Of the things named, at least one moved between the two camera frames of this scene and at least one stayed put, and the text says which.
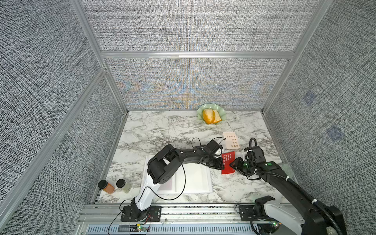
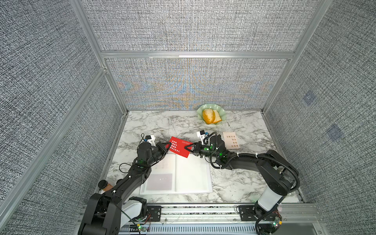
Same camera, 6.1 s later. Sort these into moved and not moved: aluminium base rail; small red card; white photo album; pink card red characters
Moved: small red card
Not moved: white photo album; aluminium base rail; pink card red characters
